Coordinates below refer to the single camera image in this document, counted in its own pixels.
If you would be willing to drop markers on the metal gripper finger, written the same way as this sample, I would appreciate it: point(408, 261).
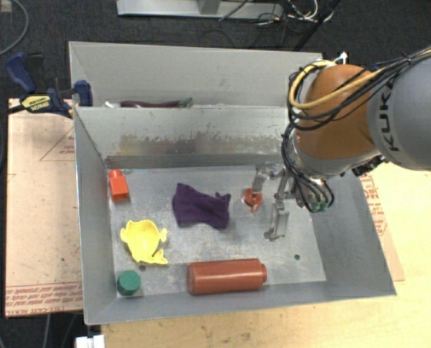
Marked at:
point(279, 223)
point(259, 181)

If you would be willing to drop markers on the small red toy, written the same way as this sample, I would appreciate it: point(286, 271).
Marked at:
point(251, 199)

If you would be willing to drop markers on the purple cloth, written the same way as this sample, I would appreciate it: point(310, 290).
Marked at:
point(201, 207)

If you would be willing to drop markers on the grey metal bin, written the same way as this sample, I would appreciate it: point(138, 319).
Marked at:
point(208, 140)

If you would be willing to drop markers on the red-brown plastic bottle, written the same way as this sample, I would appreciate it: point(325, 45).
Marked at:
point(224, 276)

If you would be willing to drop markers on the yellow toy duck dish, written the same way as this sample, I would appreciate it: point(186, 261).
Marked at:
point(143, 241)

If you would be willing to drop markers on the orange small bottle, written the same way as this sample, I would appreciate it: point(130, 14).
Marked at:
point(118, 187)

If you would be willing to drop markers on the green hexagonal block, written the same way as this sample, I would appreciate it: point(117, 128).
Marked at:
point(128, 283)

